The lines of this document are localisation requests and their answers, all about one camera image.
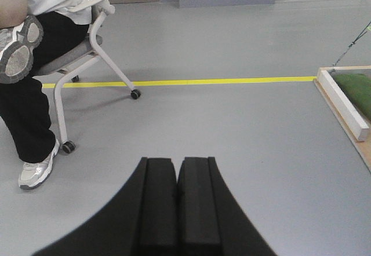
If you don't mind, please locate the white rail beside sandbags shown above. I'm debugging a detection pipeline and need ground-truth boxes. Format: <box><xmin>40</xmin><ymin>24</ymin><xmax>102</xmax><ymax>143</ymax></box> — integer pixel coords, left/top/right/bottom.
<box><xmin>316</xmin><ymin>65</ymin><xmax>370</xmax><ymax>142</ymax></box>

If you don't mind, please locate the grey rolling chair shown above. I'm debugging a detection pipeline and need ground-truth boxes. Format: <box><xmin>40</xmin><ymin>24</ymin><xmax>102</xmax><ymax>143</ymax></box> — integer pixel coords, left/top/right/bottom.
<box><xmin>35</xmin><ymin>0</ymin><xmax>141</xmax><ymax>153</ymax></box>

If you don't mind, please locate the yellow floor tape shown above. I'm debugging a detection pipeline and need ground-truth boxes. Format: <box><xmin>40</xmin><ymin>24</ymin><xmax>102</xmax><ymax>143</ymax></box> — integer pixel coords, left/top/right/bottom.
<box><xmin>42</xmin><ymin>76</ymin><xmax>318</xmax><ymax>89</ymax></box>

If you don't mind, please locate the dark blue rope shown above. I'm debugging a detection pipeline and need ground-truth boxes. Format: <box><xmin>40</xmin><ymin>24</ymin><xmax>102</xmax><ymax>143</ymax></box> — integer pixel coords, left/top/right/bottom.
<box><xmin>332</xmin><ymin>21</ymin><xmax>371</xmax><ymax>68</ymax></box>

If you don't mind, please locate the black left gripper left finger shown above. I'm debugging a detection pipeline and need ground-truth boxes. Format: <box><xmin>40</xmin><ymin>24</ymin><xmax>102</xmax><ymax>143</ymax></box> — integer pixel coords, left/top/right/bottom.
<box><xmin>35</xmin><ymin>158</ymin><xmax>177</xmax><ymax>255</ymax></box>

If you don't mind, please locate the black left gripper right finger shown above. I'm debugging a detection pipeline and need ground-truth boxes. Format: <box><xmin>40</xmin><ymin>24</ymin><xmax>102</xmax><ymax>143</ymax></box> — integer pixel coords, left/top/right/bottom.
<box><xmin>177</xmin><ymin>157</ymin><xmax>276</xmax><ymax>255</ymax></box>

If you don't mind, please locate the plywood base platform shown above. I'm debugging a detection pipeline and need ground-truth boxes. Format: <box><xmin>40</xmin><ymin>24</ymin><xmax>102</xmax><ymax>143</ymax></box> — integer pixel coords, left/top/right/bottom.
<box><xmin>314</xmin><ymin>65</ymin><xmax>370</xmax><ymax>168</ymax></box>

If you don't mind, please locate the green sandbag left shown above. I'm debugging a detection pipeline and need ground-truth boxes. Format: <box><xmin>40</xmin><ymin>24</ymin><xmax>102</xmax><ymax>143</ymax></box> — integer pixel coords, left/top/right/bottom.
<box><xmin>333</xmin><ymin>74</ymin><xmax>370</xmax><ymax>120</ymax></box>

